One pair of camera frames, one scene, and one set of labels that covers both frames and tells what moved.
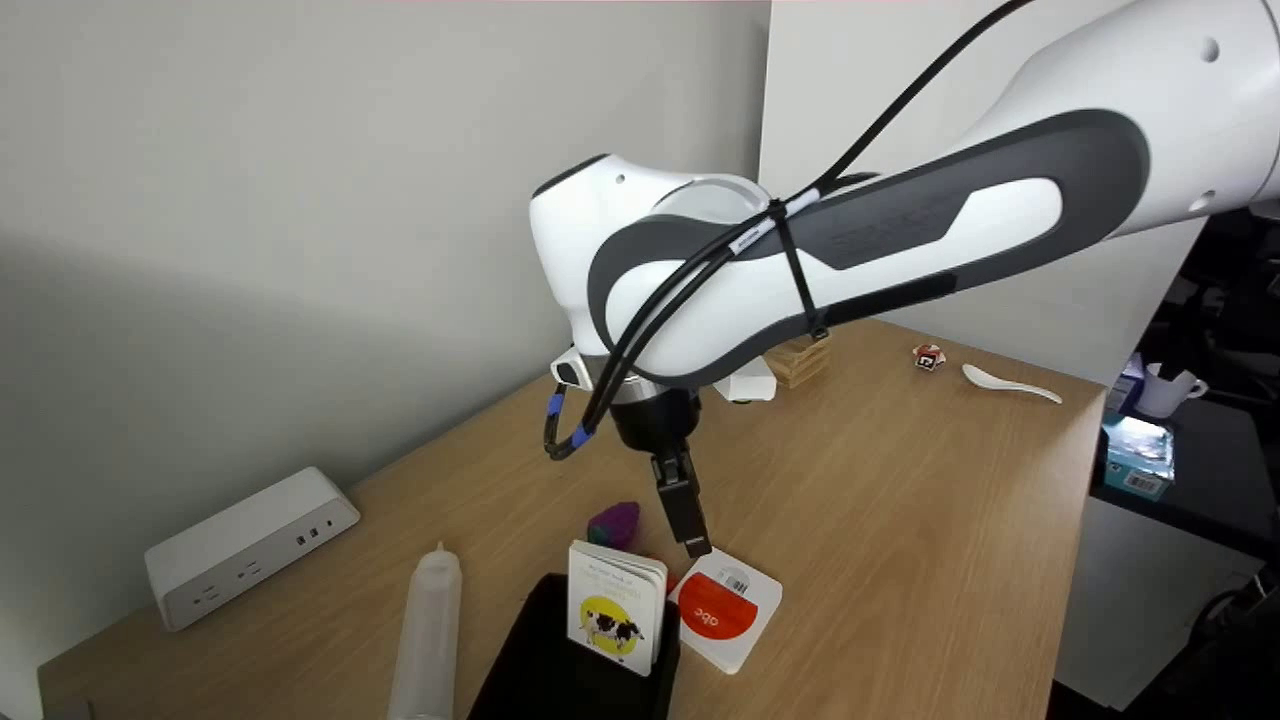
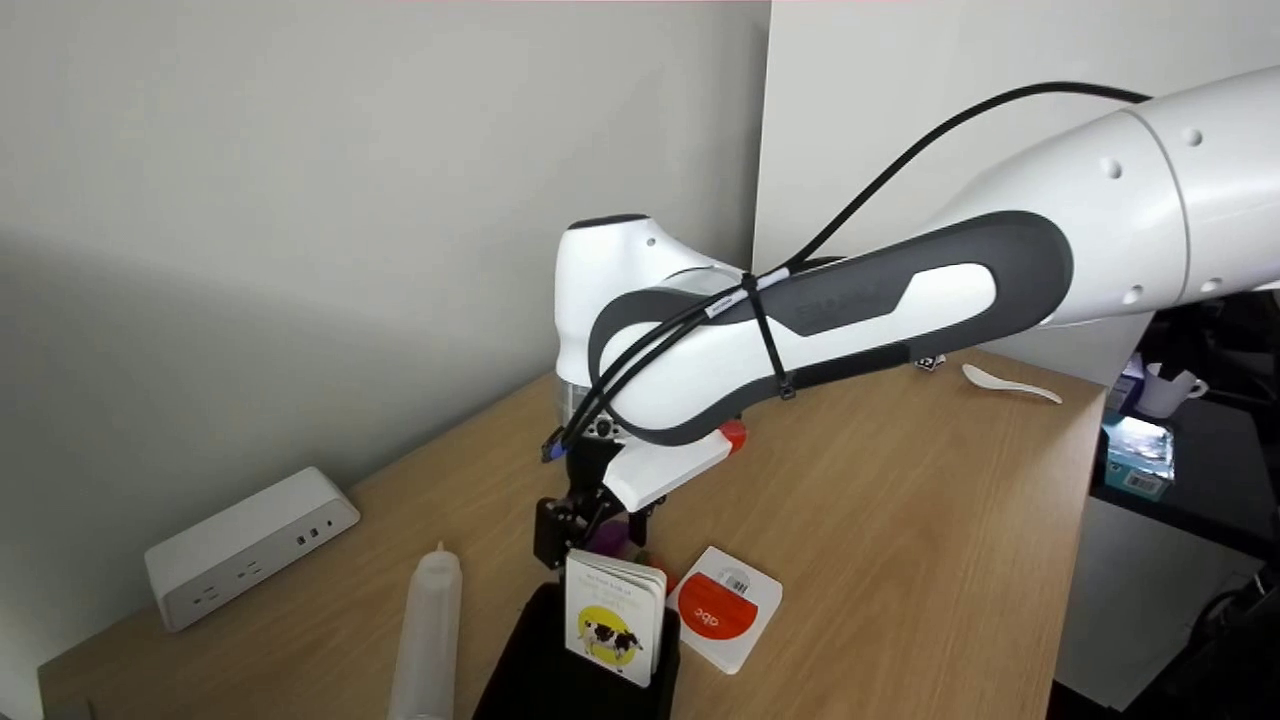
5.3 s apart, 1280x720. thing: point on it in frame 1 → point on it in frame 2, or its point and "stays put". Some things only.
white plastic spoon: (1008, 385) stays put
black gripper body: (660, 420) → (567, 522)
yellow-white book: (614, 602) stays put
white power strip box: (223, 553) stays put
